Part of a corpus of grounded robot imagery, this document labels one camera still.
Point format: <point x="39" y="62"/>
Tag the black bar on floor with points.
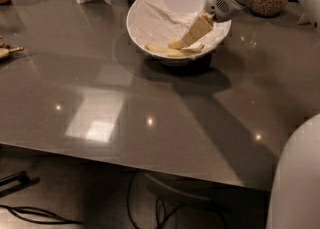
<point x="16" y="182"/>

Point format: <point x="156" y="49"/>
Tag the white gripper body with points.
<point x="220" y="2"/>

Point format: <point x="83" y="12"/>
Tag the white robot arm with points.
<point x="295" y="199"/>

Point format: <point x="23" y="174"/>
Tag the yellow banana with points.
<point x="176" y="44"/>
<point x="170" y="52"/>

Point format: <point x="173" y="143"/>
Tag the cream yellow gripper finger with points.
<point x="201" y="26"/>

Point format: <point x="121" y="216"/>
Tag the glass jar of chickpeas right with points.
<point x="267" y="8"/>

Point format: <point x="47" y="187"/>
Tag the white ceramic bowl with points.
<point x="166" y="3"/>

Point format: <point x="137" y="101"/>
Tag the banana at left edge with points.
<point x="6" y="50"/>

